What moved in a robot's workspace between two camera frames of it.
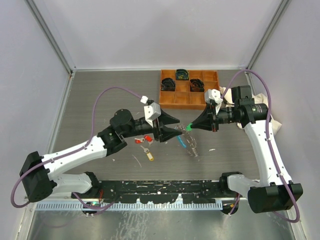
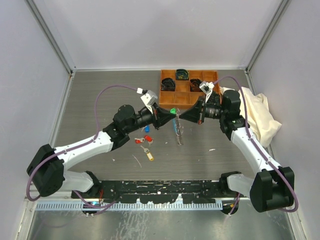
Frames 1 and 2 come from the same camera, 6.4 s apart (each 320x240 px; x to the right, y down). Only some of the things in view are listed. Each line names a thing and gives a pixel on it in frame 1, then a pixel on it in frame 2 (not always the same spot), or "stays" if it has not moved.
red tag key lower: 138,140 stays
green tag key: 188,127 -> 173,110
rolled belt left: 168,84 stays
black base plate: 154,191 stays
